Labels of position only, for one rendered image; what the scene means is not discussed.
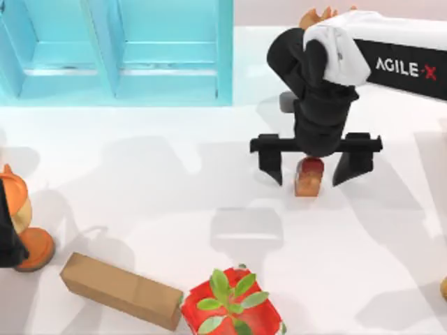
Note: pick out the orange trophy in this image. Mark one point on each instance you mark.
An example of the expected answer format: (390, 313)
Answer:
(314, 17)
(33, 240)

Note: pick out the brown bread loaf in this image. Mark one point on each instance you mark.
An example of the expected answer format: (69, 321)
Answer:
(309, 179)

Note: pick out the red pot with green plant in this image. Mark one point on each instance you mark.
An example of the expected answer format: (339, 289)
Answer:
(232, 303)

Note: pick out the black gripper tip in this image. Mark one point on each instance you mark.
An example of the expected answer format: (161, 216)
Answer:
(10, 227)

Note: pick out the pale grey rounded box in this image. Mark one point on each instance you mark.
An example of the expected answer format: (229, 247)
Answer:
(286, 102)

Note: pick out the orange round object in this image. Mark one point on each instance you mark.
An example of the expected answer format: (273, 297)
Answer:
(444, 288)

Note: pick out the brown cardboard box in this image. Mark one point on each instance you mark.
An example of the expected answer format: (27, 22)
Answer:
(122, 291)

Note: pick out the light blue rack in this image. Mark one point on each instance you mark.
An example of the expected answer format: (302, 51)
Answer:
(115, 49)

